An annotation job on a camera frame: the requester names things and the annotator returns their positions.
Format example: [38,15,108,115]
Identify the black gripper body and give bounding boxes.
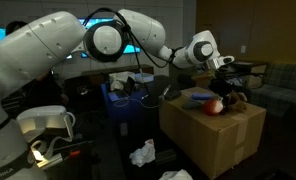
[209,67,234,99]

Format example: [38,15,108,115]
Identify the green cloth wedge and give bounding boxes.
[182,100,204,110]

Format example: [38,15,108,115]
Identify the cardboard box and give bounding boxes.
[159,87,266,180]

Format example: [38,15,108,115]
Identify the green plaid sofa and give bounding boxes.
[250,63,296,122]

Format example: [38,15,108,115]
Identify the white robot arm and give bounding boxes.
[0,9,234,180]

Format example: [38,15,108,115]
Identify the brown plush toy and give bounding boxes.
[228,91,248,112]

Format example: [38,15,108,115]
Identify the white cloth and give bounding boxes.
[129,139,155,167]

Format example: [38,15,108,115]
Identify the white plastic bag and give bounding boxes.
[159,170,193,180]

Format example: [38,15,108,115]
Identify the red apple toy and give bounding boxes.
[203,99,223,116]

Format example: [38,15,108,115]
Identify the blue sponge block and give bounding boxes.
[191,93,212,100]

